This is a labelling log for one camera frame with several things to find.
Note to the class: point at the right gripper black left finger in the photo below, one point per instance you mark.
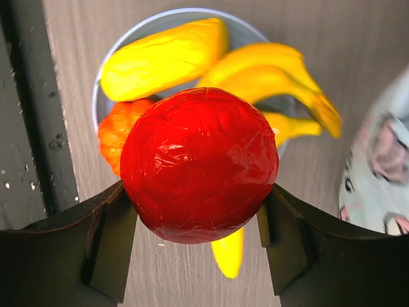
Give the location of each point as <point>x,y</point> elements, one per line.
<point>79,257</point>

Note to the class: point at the orange fake pumpkin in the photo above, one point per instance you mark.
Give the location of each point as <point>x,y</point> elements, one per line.
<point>114,129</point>

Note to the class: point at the red fake tomato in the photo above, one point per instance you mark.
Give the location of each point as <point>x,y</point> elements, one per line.
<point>197,165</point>

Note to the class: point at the light blue round plate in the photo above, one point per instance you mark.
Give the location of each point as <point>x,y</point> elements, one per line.
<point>240,34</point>

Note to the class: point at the yellow fake lemon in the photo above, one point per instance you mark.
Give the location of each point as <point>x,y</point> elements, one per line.
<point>164,60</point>

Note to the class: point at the light blue printed plastic bag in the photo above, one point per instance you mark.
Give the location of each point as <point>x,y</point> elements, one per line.
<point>374,188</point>

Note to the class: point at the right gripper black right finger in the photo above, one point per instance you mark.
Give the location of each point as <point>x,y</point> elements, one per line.
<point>316,259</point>

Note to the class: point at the yellow fake banana bunch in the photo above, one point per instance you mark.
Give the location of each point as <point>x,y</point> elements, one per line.
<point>261,70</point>

